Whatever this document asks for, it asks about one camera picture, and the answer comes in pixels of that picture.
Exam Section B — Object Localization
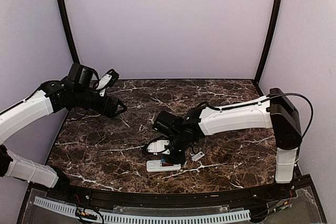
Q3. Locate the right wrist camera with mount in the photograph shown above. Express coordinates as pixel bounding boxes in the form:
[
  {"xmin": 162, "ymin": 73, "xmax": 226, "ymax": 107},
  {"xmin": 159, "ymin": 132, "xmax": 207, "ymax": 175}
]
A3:
[{"xmin": 143, "ymin": 139, "xmax": 170, "ymax": 155}]

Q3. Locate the white battery compartment cover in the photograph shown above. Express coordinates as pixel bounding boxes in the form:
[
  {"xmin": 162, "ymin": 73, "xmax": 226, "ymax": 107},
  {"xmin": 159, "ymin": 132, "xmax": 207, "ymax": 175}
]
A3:
[{"xmin": 192, "ymin": 152, "xmax": 205, "ymax": 162}]

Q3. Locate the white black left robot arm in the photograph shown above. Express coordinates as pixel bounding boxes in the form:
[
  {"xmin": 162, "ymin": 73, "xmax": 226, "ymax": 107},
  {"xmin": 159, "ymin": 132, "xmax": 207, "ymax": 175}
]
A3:
[{"xmin": 1, "ymin": 63, "xmax": 127, "ymax": 201}]

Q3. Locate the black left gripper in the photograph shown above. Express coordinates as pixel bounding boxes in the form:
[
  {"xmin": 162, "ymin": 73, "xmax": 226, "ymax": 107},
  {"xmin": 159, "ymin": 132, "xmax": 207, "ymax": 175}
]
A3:
[{"xmin": 73, "ymin": 87, "xmax": 127, "ymax": 118}]

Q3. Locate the black corner frame post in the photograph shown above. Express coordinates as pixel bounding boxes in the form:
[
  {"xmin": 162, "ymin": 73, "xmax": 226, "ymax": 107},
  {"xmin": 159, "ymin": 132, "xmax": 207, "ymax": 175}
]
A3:
[
  {"xmin": 252, "ymin": 0, "xmax": 281, "ymax": 95},
  {"xmin": 57, "ymin": 0, "xmax": 80, "ymax": 63}
]

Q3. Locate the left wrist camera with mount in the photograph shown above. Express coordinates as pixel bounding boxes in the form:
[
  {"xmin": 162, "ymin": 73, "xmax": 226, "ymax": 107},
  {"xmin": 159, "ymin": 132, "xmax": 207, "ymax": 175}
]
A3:
[{"xmin": 94, "ymin": 69, "xmax": 119, "ymax": 97}]

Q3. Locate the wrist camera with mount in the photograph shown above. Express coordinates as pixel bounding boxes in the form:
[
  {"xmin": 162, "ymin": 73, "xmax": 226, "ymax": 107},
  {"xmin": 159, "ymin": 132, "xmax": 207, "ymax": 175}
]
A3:
[
  {"xmin": 94, "ymin": 69, "xmax": 119, "ymax": 97},
  {"xmin": 143, "ymin": 139, "xmax": 170, "ymax": 155}
]

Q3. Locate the white remote control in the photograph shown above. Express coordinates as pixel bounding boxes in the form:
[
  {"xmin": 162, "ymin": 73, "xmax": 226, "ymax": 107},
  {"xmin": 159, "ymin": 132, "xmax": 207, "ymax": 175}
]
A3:
[{"xmin": 146, "ymin": 160, "xmax": 181, "ymax": 173}]

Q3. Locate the white slotted cable duct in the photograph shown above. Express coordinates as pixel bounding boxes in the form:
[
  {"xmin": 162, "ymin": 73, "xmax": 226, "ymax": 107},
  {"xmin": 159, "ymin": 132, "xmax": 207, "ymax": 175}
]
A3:
[{"xmin": 34, "ymin": 196, "xmax": 250, "ymax": 223}]

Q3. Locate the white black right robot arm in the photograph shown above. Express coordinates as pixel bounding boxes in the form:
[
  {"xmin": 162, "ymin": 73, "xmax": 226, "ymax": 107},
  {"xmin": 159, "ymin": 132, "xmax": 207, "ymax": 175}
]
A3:
[{"xmin": 145, "ymin": 88, "xmax": 306, "ymax": 200}]

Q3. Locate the black left corner frame post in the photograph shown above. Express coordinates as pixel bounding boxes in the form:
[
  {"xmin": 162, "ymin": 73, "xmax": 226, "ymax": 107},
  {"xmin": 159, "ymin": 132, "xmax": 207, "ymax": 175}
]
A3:
[{"xmin": 57, "ymin": 0, "xmax": 80, "ymax": 63}]

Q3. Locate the black front table rail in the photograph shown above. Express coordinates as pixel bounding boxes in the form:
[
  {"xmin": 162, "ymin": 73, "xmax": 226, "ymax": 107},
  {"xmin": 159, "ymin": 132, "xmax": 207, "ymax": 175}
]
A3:
[{"xmin": 44, "ymin": 179, "xmax": 297, "ymax": 210}]

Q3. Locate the black right corner frame post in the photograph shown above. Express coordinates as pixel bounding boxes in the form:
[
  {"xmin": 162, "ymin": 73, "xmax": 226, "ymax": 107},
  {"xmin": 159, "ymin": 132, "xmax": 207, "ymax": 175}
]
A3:
[{"xmin": 252, "ymin": 0, "xmax": 281, "ymax": 95}]

